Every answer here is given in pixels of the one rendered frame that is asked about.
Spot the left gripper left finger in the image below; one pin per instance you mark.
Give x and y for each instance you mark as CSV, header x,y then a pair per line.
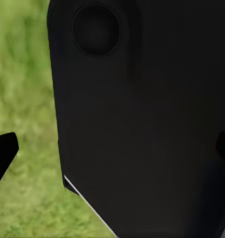
x,y
8,150

